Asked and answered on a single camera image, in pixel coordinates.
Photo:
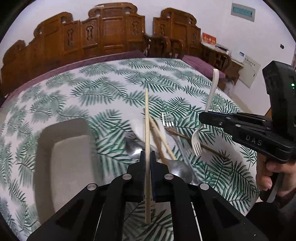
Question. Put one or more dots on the wooden side table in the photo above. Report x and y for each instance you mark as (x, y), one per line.
(231, 70)

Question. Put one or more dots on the white plastic fork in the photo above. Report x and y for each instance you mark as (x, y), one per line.
(215, 79)

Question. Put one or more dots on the purple seat cushion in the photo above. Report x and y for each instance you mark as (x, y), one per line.
(200, 65)

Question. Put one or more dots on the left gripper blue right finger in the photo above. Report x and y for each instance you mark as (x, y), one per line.
(153, 172)

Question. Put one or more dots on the grey rectangular utensil tray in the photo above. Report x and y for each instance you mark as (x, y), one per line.
(66, 162)

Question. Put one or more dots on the small metal spoon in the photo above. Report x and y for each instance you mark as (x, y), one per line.
(179, 169)

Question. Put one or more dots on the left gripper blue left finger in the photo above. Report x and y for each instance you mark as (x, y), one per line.
(141, 173)

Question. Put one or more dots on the white ceramic soup spoon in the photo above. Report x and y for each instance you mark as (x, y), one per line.
(138, 127)

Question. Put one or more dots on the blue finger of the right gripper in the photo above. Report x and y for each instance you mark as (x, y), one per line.
(219, 121)

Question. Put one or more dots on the red sign card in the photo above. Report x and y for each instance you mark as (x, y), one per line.
(208, 39)

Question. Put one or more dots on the white wall electrical box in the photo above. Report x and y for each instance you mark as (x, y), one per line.
(249, 71)

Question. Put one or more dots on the light wooden chopstick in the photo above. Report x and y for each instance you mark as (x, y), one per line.
(172, 156)
(147, 185)

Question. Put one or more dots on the palm leaf tablecloth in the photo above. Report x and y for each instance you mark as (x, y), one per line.
(111, 97)

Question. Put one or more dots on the carved wooden bench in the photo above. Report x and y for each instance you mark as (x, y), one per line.
(59, 40)

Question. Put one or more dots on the metal fork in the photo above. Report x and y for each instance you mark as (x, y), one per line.
(168, 121)

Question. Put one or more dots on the carved wooden armchair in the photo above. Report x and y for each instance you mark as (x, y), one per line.
(175, 34)

